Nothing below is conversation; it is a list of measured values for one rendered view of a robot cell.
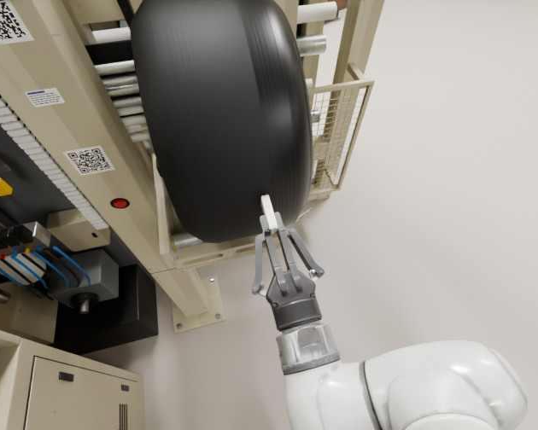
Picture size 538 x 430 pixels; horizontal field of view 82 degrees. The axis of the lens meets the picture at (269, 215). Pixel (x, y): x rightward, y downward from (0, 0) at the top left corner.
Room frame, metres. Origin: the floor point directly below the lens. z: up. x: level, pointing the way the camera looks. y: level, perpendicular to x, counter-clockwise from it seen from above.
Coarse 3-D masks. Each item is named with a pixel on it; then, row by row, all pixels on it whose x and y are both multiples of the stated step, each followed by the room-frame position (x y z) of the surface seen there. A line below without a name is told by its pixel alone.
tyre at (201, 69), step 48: (144, 0) 0.64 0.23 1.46; (192, 0) 0.61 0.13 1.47; (240, 0) 0.61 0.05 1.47; (144, 48) 0.51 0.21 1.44; (192, 48) 0.50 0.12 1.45; (240, 48) 0.51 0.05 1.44; (288, 48) 0.54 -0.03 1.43; (144, 96) 0.45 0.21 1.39; (192, 96) 0.43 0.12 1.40; (240, 96) 0.44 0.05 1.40; (288, 96) 0.46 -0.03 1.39; (192, 144) 0.38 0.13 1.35; (240, 144) 0.39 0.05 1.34; (288, 144) 0.40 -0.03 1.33; (192, 192) 0.34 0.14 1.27; (240, 192) 0.35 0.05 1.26; (288, 192) 0.37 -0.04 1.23
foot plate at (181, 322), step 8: (208, 280) 0.66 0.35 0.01; (216, 280) 0.66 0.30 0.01; (208, 288) 0.61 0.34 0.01; (216, 288) 0.61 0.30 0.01; (208, 296) 0.56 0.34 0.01; (216, 296) 0.56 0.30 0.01; (208, 304) 0.52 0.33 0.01; (216, 304) 0.52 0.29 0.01; (176, 312) 0.47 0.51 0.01; (208, 312) 0.47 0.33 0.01; (216, 312) 0.47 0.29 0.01; (176, 320) 0.43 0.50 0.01; (184, 320) 0.43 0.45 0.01; (192, 320) 0.43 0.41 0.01; (200, 320) 0.43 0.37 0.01; (208, 320) 0.43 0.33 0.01; (216, 320) 0.43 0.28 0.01; (224, 320) 0.43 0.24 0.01; (176, 328) 0.39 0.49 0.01; (184, 328) 0.39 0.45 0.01; (192, 328) 0.39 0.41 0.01
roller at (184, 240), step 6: (180, 234) 0.45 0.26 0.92; (186, 234) 0.45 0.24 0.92; (174, 240) 0.43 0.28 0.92; (180, 240) 0.43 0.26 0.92; (186, 240) 0.43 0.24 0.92; (192, 240) 0.43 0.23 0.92; (198, 240) 0.43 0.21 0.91; (174, 246) 0.42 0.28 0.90; (180, 246) 0.42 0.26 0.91; (186, 246) 0.42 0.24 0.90
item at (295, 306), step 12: (288, 276) 0.19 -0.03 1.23; (300, 276) 0.19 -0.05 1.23; (276, 288) 0.17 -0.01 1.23; (288, 288) 0.17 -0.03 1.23; (300, 288) 0.17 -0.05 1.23; (312, 288) 0.17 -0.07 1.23; (276, 300) 0.15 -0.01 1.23; (288, 300) 0.15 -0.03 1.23; (300, 300) 0.15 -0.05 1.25; (312, 300) 0.15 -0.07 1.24; (276, 312) 0.13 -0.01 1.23; (288, 312) 0.13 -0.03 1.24; (300, 312) 0.13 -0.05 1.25; (312, 312) 0.13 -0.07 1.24; (276, 324) 0.12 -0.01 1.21; (288, 324) 0.11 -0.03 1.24
